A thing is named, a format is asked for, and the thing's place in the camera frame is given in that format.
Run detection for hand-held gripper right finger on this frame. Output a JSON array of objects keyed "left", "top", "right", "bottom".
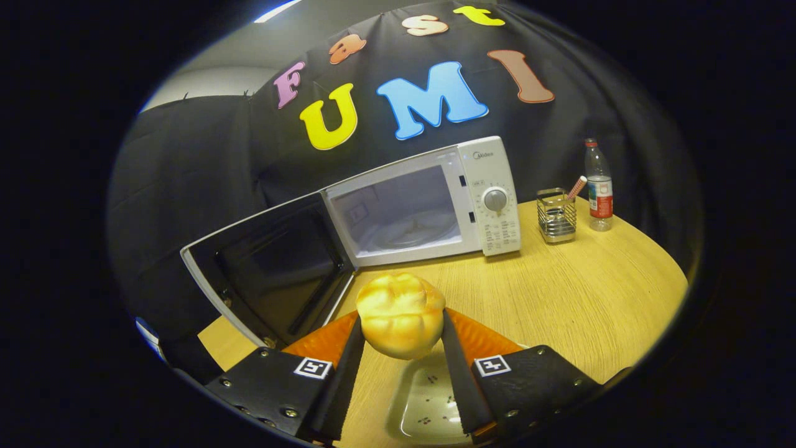
[{"left": 440, "top": 308, "right": 603, "bottom": 445}]

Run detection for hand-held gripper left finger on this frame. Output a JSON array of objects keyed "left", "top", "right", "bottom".
[{"left": 205, "top": 311, "right": 366, "bottom": 444}]

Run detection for golden bread bun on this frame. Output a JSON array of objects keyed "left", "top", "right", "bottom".
[{"left": 356, "top": 272, "right": 447, "bottom": 360}]

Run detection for white microwave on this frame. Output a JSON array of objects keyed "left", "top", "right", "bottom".
[{"left": 180, "top": 136, "right": 522, "bottom": 349}]

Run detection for white speckled plate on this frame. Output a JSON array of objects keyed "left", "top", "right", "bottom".
[{"left": 397, "top": 350, "right": 473, "bottom": 446}]

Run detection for clear plastic water bottle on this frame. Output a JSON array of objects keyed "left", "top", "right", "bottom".
[{"left": 584, "top": 138, "right": 614, "bottom": 232}]

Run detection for metal wire basket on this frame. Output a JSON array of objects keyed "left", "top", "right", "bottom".
[{"left": 537, "top": 188, "right": 577, "bottom": 243}]

